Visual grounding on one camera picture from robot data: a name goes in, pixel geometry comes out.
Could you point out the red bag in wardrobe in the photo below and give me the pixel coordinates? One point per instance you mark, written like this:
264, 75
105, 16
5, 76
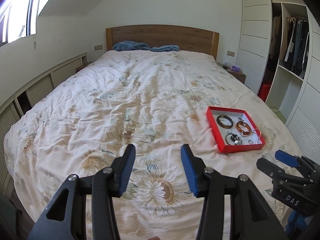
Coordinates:
264, 90

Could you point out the purple item on nightstand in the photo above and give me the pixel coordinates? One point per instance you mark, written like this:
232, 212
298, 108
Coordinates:
235, 68

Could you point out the wooden nightstand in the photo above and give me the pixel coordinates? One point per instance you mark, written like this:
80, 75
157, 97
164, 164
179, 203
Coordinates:
239, 75

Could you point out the floral beige bed quilt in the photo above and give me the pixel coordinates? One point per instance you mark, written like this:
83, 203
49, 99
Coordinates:
157, 102

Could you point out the window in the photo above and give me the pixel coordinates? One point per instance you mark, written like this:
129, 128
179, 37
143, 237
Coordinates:
18, 18

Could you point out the blue pillow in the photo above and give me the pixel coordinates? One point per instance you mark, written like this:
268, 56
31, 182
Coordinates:
165, 48
130, 45

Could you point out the white wardrobe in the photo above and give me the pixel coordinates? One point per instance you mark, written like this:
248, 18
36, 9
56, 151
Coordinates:
292, 118

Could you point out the white low cabinet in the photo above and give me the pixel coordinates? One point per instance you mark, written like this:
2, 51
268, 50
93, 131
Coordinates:
25, 98

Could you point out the dark tiger-eye bangle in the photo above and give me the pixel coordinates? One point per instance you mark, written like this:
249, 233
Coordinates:
221, 124

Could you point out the hanging clothes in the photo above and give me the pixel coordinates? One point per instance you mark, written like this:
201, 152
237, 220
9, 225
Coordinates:
290, 44

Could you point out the red jewelry box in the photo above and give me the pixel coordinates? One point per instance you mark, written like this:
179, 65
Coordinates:
250, 142

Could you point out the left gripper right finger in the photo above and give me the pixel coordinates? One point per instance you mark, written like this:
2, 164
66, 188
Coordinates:
250, 215

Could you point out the amber bangle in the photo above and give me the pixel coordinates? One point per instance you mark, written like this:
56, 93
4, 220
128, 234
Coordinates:
243, 127

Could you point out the blue pillow left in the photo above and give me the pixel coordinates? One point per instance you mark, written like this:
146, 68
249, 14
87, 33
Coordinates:
130, 45

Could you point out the large silver hoop bangle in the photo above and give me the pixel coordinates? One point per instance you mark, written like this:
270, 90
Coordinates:
233, 139

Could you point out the blue pillow right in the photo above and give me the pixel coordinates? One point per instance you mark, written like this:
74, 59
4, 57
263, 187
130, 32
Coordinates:
165, 48

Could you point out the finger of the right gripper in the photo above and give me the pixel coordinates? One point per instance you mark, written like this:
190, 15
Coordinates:
289, 160
270, 169

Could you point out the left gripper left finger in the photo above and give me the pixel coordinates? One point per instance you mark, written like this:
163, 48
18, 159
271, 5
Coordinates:
65, 215

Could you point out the wooden headboard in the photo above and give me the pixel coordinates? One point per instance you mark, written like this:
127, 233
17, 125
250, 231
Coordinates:
156, 35

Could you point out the blue gloved hand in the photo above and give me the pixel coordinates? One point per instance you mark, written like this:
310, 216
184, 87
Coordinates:
297, 221

